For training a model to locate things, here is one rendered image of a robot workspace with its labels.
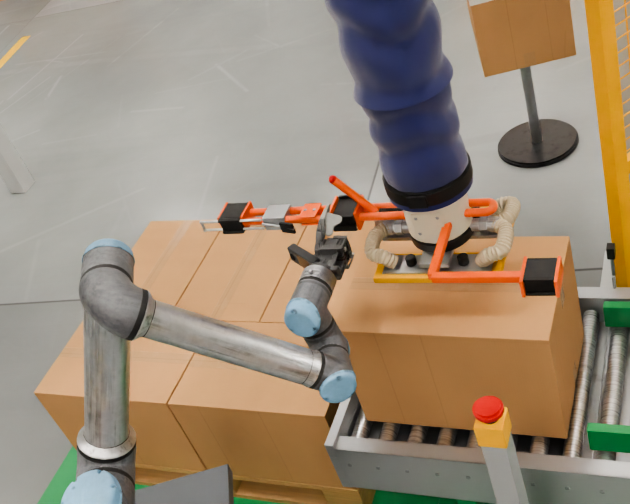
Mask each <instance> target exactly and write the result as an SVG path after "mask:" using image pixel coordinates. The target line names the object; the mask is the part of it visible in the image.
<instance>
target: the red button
mask: <svg viewBox="0 0 630 504"><path fill-rule="evenodd" d="M472 411H473V415H474V417H475V418H476V419H477V420H478V421H480V422H483V423H486V424H493V423H495V422H497V421H498V419H500V418H501V417H502V415H503V413H504V406H503V403H502V401H501V400H500V399H499V398H497V397H495V396H484V397H481V398H479V399H478V400H477V401H475V403H474V404H473V407H472Z"/></svg>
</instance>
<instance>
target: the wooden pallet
mask: <svg viewBox="0 0 630 504"><path fill-rule="evenodd" d="M198 472H201V471H194V470H185V469H177V468H169V467H160V466H152V465H144V464H136V467H135V484H140V485H147V486H152V485H156V484H159V483H163V482H166V481H170V480H173V479H177V478H180V477H184V476H187V475H191V474H194V473H198ZM375 492H376V490H373V489H365V488H358V489H357V490H353V489H344V488H336V487H328V486H319V485H311V484H303V483H294V482H286V481H277V480H269V479H261V478H252V477H244V476H236V475H233V497H239V498H246V499H254V500H261V501H269V502H276V503H284V504H372V501H373V498H374V495H375Z"/></svg>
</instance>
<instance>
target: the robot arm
mask: <svg viewBox="0 0 630 504"><path fill-rule="evenodd" d="M329 212H330V204H327V205H326V207H325V209H324V210H323V212H322V214H321V217H320V219H319V221H318V225H317V229H316V242H315V247H314V251H315V254H314V255H313V254H311V253H309V252H308V251H306V250H304V249H303V248H301V247H299V246H298V245H296V244H294V243H293V244H291V245H290V246H289V247H288V248H287V249H288V252H289V255H290V258H291V260H292V261H294V262H295V263H297V264H298V265H300V266H302V267H303V268H304V270H303V272H302V274H301V277H300V279H299V281H298V283H297V286H296V288H295V290H294V292H293V295H292V297H291V299H290V301H289V303H288V304H287V306H286V310H285V314H284V322H285V324H286V326H287V328H288V329H289V330H290V331H292V333H294V334H296V335H298V336H301V337H303V338H304V340H305V342H306V343H307V345H308V347H309V349H308V348H305V347H302V346H299V345H295V344H292V343H289V342H286V341H283V340H280V339H277V338H273V337H270V336H267V335H264V334H261V333H258V332H255V331H251V330H248V329H245V328H242V327H239V326H236V325H232V324H229V323H226V322H223V321H220V320H217V319H214V318H210V317H207V316H204V315H201V314H198V313H195V312H192V311H188V310H185V309H182V308H179V307H176V306H173V305H170V304H166V303H163V302H160V301H157V300H154V299H153V297H152V295H151V293H150V292H149V291H148V290H146V289H143V288H140V287H138V286H136V285H135V284H134V265H135V258H134V255H133V252H132V250H131V249H130V247H129V246H127V245H126V244H125V243H123V242H121V241H119V240H116V239H100V240H97V241H95V242H93V243H91V244H90V245H89V246H88V247H87V248H86V250H85V252H84V254H83V256H82V269H81V277H80V284H79V297H80V300H81V303H82V305H83V335H84V426H83V427H82V428H81V430H80V431H79V433H78V435H77V471H76V481H75V482H72V483H71V484H70V485H69V486H68V487H67V489H66V491H65V492H64V495H63V497H62V500H61V504H135V467H136V432H135V430H134V429H133V427H132V426H131V425H130V424H129V402H130V360H131V341H134V340H136V339H138V338H139V337H144V338H147V339H151V340H154V341H157V342H161V343H164V344H167V345H171V346H174V347H177V348H181V349H184V350H187V351H191V352H194V353H197V354H201V355H204V356H207V357H211V358H214V359H217V360H221V361H224V362H227V363H231V364H234V365H237V366H241V367H244V368H247V369H251V370H254V371H257V372H261V373H264V374H267V375H271V376H274V377H277V378H281V379H284V380H287V381H291V382H294V383H297V384H301V385H304V386H305V387H307V388H310V389H314V390H317V391H319V394H320V396H321V397H322V398H323V400H325V401H327V402H329V403H340V402H343V401H345V400H347V399H348V398H350V397H351V396H352V395H353V394H354V392H355V390H356V387H357V382H356V375H355V373H354V371H353V367H352V364H351V361H350V357H349V355H350V346H349V343H348V341H347V339H346V337H345V336H344V335H343V333H342V332H341V330H340V328H339V326H338V325H337V323H336V321H335V320H334V318H333V316H332V314H331V313H330V311H329V309H328V303H329V301H330V298H331V296H332V293H333V291H334V288H335V286H336V283H337V281H336V280H341V279H342V276H343V273H344V271H345V269H349V268H350V265H351V263H352V260H353V258H354V254H355V253H352V250H351V246H350V244H349V241H348V239H347V235H345V236H341V235H334V236H333V238H327V239H325V235H326V236H328V237H329V236H331V235H332V234H333V230H334V227H335V226H336V225H338V224H340V223H341V222H342V217H341V216H340V215H336V214H332V213H329ZM350 259H351V260H350ZM349 260H350V263H349V265H348V262H349Z"/></svg>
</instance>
